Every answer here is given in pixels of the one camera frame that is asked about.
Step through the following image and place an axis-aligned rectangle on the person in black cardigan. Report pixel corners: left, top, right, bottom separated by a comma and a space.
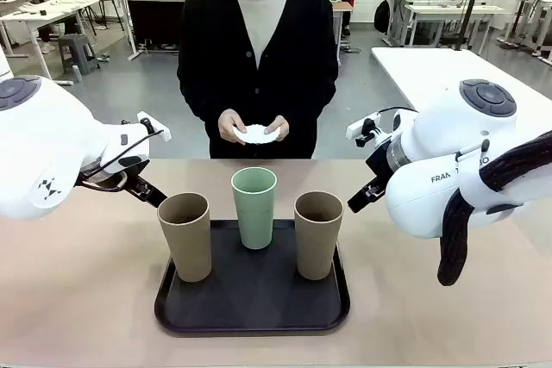
177, 0, 339, 159

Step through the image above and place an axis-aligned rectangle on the black backpack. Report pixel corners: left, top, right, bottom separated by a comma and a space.
373, 0, 392, 34

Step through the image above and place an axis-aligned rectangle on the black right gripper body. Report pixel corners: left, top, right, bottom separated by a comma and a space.
365, 140, 392, 182

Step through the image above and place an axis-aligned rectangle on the person's left hand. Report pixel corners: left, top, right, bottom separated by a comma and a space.
263, 115, 290, 143

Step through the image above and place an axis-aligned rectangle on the grey plastic stool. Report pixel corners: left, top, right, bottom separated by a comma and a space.
57, 33, 101, 75

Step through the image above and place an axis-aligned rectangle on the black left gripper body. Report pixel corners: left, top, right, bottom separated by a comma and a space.
78, 167, 144, 193

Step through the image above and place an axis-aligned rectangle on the person's right forearm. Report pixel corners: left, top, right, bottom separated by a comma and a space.
177, 74, 225, 126

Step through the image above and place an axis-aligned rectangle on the white t-shirt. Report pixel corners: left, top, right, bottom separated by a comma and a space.
232, 0, 293, 71

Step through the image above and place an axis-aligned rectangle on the black plastic tray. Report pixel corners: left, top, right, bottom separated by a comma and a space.
154, 219, 351, 334

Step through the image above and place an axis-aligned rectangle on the black tripod stand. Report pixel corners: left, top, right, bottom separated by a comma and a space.
450, 0, 492, 51

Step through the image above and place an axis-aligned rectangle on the brown tall cup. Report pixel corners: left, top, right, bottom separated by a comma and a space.
293, 190, 345, 281
157, 192, 212, 284

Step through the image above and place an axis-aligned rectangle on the person's left forearm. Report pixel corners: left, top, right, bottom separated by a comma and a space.
282, 78, 339, 126

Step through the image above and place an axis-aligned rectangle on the white desk with items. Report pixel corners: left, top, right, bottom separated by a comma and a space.
0, 0, 101, 86

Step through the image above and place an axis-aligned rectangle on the desk with black panel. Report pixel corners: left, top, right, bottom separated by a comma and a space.
105, 0, 191, 61

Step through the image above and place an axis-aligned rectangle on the green tall cup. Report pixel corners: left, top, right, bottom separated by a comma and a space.
230, 167, 278, 251

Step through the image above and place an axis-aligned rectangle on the small brown-top table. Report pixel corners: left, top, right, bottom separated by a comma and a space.
332, 0, 354, 68

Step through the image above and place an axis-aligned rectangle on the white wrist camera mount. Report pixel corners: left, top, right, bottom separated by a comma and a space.
136, 111, 173, 143
347, 113, 389, 147

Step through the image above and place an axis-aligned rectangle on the person's right hand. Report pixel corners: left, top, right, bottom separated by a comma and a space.
217, 109, 248, 144

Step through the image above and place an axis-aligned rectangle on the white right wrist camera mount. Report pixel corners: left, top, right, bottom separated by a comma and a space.
347, 113, 389, 147

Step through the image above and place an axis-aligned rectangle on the long white desk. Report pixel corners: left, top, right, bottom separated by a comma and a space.
403, 2, 512, 48

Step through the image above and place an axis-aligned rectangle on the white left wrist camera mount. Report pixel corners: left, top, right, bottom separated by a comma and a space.
136, 111, 173, 143

